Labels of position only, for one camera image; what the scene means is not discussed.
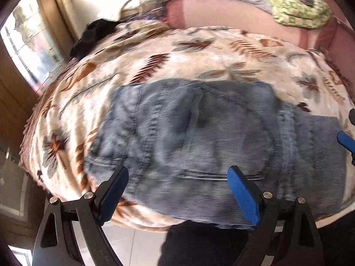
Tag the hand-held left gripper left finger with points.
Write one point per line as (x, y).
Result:
(111, 196)

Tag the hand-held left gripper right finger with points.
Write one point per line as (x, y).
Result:
(245, 196)

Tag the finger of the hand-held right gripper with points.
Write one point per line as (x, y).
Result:
(346, 140)

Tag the blue denim pants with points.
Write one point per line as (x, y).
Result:
(199, 133)

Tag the person's left leg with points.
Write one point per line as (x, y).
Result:
(205, 246)

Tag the person's leg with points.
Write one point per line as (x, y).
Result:
(205, 246)
(338, 243)

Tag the person's right leg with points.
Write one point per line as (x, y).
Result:
(338, 243)

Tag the green patterned cloth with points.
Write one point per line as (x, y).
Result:
(296, 8)

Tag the leaf printed beige blanket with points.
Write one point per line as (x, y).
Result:
(194, 55)

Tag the black cloth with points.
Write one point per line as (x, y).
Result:
(94, 33)

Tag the pink sofa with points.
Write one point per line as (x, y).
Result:
(227, 13)

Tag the beige cloth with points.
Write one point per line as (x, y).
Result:
(138, 2)

